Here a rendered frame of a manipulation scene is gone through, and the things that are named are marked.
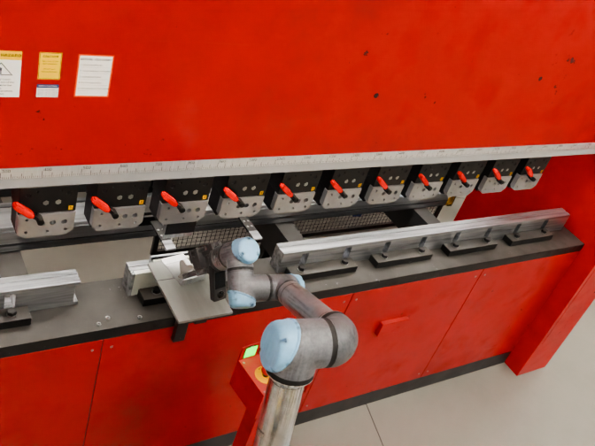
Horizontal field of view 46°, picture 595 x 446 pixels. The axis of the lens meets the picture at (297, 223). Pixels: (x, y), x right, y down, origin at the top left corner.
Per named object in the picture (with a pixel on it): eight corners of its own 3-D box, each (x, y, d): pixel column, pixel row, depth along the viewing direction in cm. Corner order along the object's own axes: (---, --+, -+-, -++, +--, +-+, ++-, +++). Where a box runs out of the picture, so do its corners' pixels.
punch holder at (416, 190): (406, 201, 262) (423, 165, 253) (393, 188, 267) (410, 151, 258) (435, 198, 270) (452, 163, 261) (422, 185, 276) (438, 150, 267)
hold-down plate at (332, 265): (290, 282, 252) (293, 276, 250) (283, 272, 255) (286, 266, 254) (355, 272, 268) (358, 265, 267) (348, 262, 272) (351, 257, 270)
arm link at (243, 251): (239, 265, 188) (237, 234, 190) (218, 271, 197) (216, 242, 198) (263, 265, 193) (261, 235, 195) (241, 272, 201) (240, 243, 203)
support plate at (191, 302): (178, 324, 203) (179, 321, 203) (147, 265, 220) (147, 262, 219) (232, 314, 213) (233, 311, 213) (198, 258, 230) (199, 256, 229)
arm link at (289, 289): (382, 326, 161) (297, 264, 204) (341, 328, 156) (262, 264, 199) (374, 373, 163) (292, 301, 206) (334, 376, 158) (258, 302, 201)
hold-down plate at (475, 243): (447, 257, 296) (450, 251, 294) (439, 249, 299) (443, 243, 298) (495, 249, 313) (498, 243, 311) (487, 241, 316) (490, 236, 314)
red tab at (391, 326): (376, 336, 292) (382, 325, 288) (374, 333, 293) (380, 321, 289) (403, 330, 300) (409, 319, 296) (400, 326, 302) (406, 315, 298)
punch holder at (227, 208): (217, 219, 218) (229, 176, 209) (206, 203, 223) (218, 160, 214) (258, 215, 226) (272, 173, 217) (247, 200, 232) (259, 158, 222)
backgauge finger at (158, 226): (152, 255, 225) (155, 243, 222) (127, 206, 241) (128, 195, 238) (187, 251, 231) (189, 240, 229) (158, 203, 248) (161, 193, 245)
